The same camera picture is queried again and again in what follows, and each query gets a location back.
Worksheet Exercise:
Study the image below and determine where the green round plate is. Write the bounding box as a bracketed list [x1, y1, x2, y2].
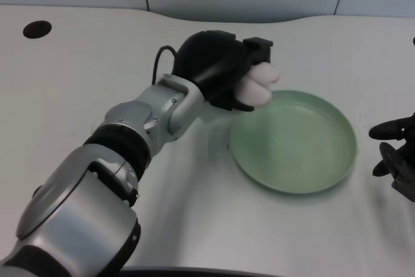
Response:
[228, 90, 357, 195]

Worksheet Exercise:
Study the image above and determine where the white plush rabbit doll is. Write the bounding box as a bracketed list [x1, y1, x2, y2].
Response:
[233, 63, 281, 108]

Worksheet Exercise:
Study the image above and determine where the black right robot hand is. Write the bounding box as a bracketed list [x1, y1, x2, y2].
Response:
[368, 113, 415, 202]

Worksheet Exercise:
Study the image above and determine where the black table grommet hole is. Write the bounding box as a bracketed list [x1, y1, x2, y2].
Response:
[22, 20, 53, 40]

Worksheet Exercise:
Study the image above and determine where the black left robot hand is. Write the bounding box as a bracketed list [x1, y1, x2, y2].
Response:
[171, 30, 274, 112]

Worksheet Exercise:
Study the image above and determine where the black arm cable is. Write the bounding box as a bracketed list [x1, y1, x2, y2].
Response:
[152, 45, 178, 84]

